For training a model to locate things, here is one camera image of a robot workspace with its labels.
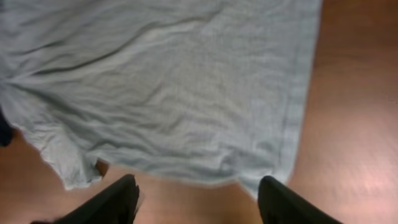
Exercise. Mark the dark navy garment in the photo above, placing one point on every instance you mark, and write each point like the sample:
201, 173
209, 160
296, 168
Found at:
6, 131

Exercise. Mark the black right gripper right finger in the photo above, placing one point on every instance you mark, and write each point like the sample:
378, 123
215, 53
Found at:
280, 205

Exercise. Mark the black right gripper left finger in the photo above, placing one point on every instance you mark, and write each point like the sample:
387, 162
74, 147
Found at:
117, 204

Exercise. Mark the light blue t-shirt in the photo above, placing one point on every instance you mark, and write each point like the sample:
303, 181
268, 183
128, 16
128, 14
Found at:
203, 91

